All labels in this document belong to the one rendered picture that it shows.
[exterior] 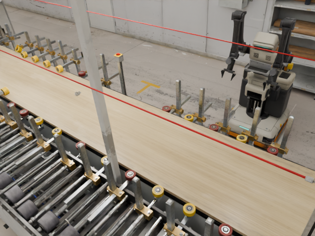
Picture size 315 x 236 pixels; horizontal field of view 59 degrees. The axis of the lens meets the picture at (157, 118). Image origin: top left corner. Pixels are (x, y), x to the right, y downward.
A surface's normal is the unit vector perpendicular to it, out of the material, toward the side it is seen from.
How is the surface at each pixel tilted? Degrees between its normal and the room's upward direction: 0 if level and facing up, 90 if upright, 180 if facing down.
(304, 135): 0
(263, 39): 42
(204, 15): 90
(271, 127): 0
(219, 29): 90
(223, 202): 0
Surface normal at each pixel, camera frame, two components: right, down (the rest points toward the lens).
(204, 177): -0.06, -0.79
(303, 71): -0.60, 0.52
